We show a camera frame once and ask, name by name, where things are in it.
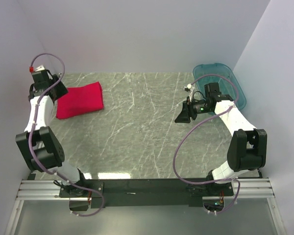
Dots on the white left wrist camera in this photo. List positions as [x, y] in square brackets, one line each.
[39, 68]

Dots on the teal plastic basket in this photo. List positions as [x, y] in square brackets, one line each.
[225, 87]

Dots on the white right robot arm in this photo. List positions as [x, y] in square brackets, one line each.
[248, 147]

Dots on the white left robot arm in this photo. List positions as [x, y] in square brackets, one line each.
[45, 145]

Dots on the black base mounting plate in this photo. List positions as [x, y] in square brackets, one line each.
[144, 192]

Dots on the red t shirt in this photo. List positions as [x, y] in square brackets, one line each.
[80, 100]

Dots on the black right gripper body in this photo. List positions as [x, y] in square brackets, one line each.
[200, 107]

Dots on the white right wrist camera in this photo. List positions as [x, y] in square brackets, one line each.
[190, 90]

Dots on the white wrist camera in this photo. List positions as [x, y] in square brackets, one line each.
[190, 90]
[39, 68]

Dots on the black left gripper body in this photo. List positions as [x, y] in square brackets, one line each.
[61, 90]

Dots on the aluminium frame rail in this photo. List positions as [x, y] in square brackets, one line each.
[44, 190]

